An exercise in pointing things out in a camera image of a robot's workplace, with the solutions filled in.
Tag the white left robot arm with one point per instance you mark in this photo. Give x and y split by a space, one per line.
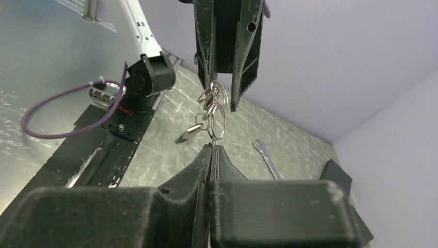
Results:
228 39

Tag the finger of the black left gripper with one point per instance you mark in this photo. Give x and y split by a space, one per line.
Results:
247 49
205 27

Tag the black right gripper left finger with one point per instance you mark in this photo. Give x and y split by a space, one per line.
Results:
172 215

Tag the black flat box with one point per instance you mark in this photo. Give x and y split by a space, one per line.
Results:
333 172

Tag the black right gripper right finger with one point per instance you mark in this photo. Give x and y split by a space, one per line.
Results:
284 213

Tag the large silver wrench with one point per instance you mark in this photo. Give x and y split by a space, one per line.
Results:
261 148

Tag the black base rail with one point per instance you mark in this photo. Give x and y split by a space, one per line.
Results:
97 158

